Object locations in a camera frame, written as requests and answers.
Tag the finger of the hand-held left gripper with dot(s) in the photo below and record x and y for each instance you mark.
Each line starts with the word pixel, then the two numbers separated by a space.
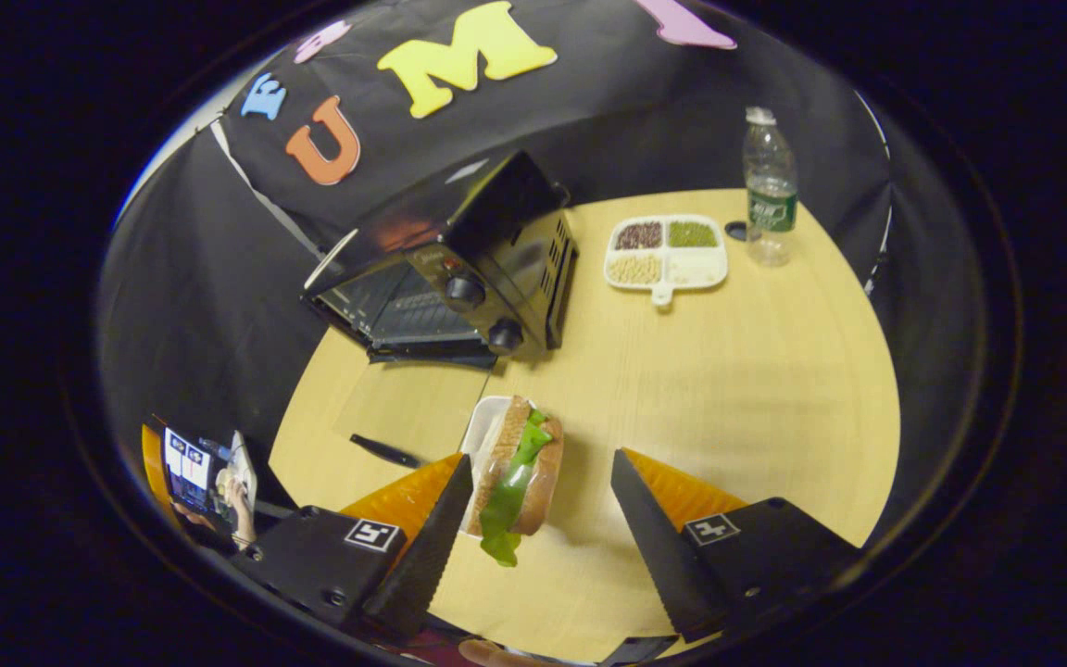
pixel 183 468

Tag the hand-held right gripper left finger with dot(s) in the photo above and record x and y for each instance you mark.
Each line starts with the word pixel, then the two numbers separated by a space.
pixel 422 565

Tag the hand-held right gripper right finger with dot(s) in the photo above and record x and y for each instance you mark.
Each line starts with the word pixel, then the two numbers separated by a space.
pixel 672 574

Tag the sandwich with lettuce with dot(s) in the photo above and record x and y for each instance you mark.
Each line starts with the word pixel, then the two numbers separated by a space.
pixel 510 445

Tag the black electric oven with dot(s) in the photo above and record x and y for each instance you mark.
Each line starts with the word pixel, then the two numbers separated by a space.
pixel 487 213

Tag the black pen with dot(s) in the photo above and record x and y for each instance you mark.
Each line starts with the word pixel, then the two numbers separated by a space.
pixel 385 451

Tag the white rectangular plate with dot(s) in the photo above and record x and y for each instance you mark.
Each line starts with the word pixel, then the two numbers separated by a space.
pixel 481 431

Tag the white divided tray of beans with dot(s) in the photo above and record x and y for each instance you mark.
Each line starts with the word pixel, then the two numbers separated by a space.
pixel 693 270

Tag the small black round lid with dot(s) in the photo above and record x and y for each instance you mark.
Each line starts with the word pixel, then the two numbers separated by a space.
pixel 735 230

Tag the clear plastic water bottle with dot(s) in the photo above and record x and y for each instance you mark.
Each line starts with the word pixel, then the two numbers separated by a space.
pixel 770 208

